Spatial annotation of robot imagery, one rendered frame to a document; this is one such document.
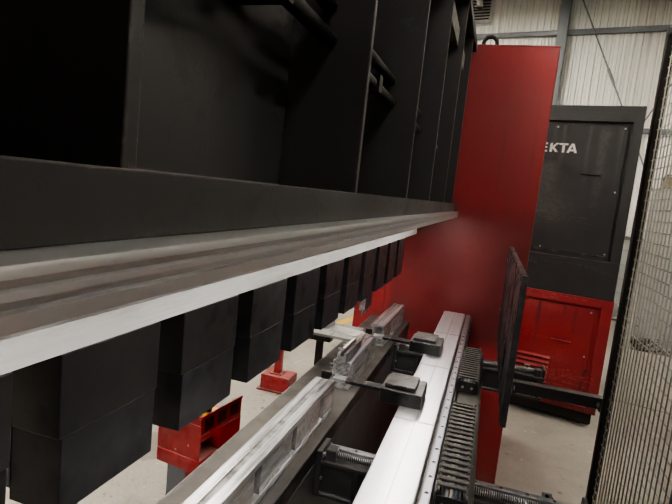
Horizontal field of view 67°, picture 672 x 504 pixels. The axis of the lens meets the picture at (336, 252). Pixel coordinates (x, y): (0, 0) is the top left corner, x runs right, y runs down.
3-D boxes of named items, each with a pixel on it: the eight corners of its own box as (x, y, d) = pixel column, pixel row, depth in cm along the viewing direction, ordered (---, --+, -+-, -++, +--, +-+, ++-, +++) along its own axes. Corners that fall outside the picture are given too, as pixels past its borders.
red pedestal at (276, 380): (266, 380, 400) (276, 275, 391) (296, 386, 393) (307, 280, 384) (255, 388, 381) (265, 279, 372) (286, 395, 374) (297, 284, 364)
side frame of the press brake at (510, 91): (348, 442, 315) (392, 55, 287) (491, 478, 291) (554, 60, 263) (336, 461, 291) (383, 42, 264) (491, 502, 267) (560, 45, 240)
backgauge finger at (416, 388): (337, 375, 150) (338, 359, 149) (426, 394, 142) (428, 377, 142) (324, 389, 138) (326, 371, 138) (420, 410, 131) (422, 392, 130)
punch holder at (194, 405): (185, 383, 85) (192, 286, 83) (231, 394, 83) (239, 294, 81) (123, 418, 71) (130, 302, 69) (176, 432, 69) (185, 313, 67)
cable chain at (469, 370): (463, 354, 178) (464, 344, 178) (480, 358, 177) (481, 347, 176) (455, 391, 143) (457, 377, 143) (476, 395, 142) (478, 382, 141)
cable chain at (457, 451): (451, 412, 128) (453, 398, 127) (474, 418, 126) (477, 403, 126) (430, 511, 86) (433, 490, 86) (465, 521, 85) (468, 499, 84)
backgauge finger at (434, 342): (374, 335, 197) (376, 322, 196) (442, 348, 190) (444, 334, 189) (367, 343, 186) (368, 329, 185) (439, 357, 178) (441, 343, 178)
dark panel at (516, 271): (496, 333, 254) (509, 246, 249) (500, 334, 254) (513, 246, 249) (498, 426, 147) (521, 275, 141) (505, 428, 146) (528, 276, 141)
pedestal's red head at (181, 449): (199, 433, 173) (203, 383, 171) (238, 448, 166) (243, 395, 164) (155, 459, 155) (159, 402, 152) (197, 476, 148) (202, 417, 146)
